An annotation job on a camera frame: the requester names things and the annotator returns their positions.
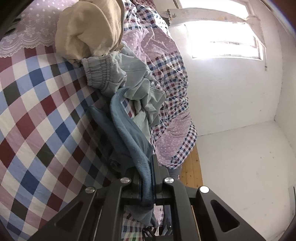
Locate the teal blue shirt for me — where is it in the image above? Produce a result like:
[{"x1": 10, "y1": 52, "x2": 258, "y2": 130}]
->
[{"x1": 89, "y1": 87, "x2": 158, "y2": 227}]

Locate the wooden headboard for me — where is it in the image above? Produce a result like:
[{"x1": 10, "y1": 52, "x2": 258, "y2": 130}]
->
[{"x1": 180, "y1": 146, "x2": 203, "y2": 188}]

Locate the blue grey plush pillow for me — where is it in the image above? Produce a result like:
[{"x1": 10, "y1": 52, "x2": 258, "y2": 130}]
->
[{"x1": 168, "y1": 166, "x2": 182, "y2": 180}]

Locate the plaid checkered bed sheet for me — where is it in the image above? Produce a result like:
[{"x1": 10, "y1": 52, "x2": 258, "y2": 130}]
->
[{"x1": 0, "y1": 0, "x2": 172, "y2": 241}]

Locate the purple polka dot pillow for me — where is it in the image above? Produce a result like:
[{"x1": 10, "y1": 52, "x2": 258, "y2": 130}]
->
[{"x1": 155, "y1": 110, "x2": 198, "y2": 170}]

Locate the grey green sweatshirt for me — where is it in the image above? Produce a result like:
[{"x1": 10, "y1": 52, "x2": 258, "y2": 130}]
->
[{"x1": 101, "y1": 45, "x2": 167, "y2": 142}]

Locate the checkered purple duvet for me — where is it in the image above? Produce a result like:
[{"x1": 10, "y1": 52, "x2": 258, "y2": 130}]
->
[{"x1": 121, "y1": 0, "x2": 193, "y2": 130}]

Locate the light blue elastic-cuff garment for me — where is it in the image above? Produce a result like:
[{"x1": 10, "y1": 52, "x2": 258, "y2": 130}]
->
[{"x1": 81, "y1": 54, "x2": 126, "y2": 97}]

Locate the window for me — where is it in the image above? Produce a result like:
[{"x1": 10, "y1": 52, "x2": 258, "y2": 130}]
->
[{"x1": 166, "y1": 1, "x2": 266, "y2": 60}]

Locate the beige khaki garment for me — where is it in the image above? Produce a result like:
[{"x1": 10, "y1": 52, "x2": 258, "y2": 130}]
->
[{"x1": 55, "y1": 1, "x2": 125, "y2": 64}]

